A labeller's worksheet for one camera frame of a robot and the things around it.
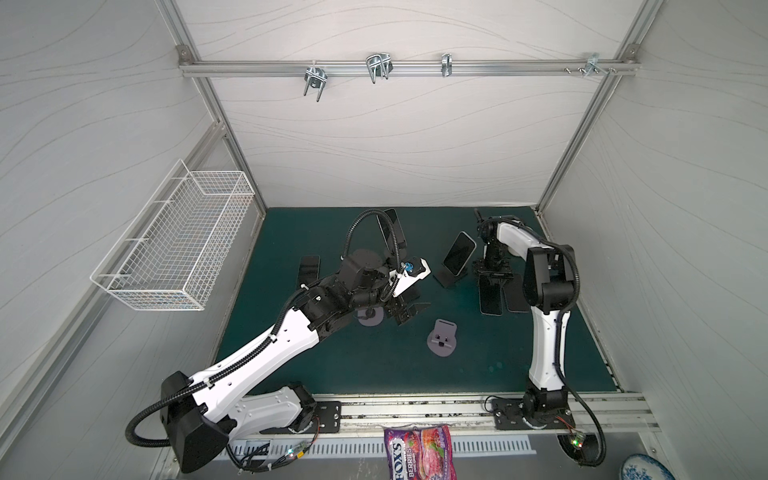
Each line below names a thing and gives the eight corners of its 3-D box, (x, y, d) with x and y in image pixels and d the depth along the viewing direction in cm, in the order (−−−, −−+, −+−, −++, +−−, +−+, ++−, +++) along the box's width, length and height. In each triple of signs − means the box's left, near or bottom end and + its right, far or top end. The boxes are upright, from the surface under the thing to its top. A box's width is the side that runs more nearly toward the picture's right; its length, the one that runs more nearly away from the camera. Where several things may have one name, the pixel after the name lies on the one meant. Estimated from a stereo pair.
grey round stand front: (428, 356, 84) (432, 344, 77) (426, 332, 89) (429, 319, 82) (453, 356, 85) (459, 344, 77) (450, 332, 89) (455, 319, 82)
